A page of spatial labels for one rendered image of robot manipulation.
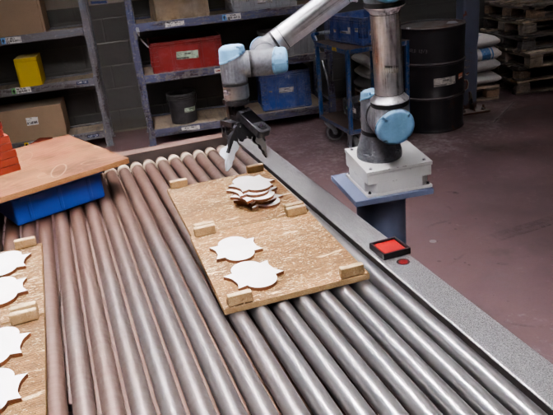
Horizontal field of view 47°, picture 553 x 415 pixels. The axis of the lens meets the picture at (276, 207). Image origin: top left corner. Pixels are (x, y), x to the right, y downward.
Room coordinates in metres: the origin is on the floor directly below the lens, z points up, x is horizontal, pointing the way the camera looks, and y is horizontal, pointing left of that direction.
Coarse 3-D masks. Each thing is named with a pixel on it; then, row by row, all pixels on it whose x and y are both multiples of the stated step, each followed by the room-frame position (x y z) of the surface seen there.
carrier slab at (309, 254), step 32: (256, 224) 1.62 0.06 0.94; (288, 224) 1.59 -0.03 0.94; (320, 224) 1.57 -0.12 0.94; (256, 256) 1.42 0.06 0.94; (288, 256) 1.40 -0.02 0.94; (320, 256) 1.38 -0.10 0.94; (352, 256) 1.37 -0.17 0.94; (224, 288) 1.27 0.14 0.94; (288, 288) 1.24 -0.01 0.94; (320, 288) 1.24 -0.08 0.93
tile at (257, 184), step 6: (234, 180) 1.83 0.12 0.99; (240, 180) 1.82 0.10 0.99; (246, 180) 1.82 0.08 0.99; (252, 180) 1.81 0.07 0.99; (258, 180) 1.81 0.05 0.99; (264, 180) 1.80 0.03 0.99; (270, 180) 1.80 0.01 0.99; (228, 186) 1.79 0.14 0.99; (234, 186) 1.78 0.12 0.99; (240, 186) 1.77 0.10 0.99; (246, 186) 1.77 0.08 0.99; (252, 186) 1.76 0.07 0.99; (258, 186) 1.76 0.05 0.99; (264, 186) 1.75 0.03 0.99; (270, 186) 1.76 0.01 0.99; (246, 192) 1.74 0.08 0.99; (252, 192) 1.74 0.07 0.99; (258, 192) 1.73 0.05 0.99
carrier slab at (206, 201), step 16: (240, 176) 2.02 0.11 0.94; (272, 176) 1.99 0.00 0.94; (176, 192) 1.93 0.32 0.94; (192, 192) 1.92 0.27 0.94; (208, 192) 1.90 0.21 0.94; (224, 192) 1.89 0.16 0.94; (288, 192) 1.83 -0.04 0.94; (176, 208) 1.81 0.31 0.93; (192, 208) 1.78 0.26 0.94; (208, 208) 1.77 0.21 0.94; (224, 208) 1.75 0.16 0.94; (240, 208) 1.74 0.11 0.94; (272, 208) 1.72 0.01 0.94; (192, 224) 1.66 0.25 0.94; (224, 224) 1.64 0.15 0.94; (240, 224) 1.63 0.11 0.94
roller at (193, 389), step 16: (112, 176) 2.21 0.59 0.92; (112, 192) 2.07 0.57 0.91; (128, 208) 1.88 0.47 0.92; (128, 224) 1.75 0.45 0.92; (128, 240) 1.68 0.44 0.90; (144, 240) 1.64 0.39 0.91; (144, 256) 1.52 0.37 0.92; (144, 272) 1.43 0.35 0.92; (160, 288) 1.34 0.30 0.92; (160, 304) 1.26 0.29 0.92; (160, 320) 1.20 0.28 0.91; (176, 320) 1.20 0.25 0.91; (176, 336) 1.12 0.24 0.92; (176, 352) 1.07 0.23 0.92; (176, 368) 1.03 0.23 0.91; (192, 368) 1.01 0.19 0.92; (192, 384) 0.96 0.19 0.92; (192, 400) 0.92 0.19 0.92; (208, 400) 0.92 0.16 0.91
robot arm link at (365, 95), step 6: (366, 90) 2.01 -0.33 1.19; (372, 90) 2.00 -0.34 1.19; (360, 96) 1.99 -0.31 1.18; (366, 96) 1.96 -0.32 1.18; (360, 102) 1.99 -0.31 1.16; (366, 102) 1.96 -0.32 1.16; (360, 108) 2.00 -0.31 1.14; (366, 108) 1.94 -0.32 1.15; (360, 114) 2.00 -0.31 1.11; (366, 114) 1.93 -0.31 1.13; (360, 120) 2.01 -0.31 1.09; (366, 120) 1.93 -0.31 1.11; (366, 126) 1.97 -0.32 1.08; (372, 132) 1.96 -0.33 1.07
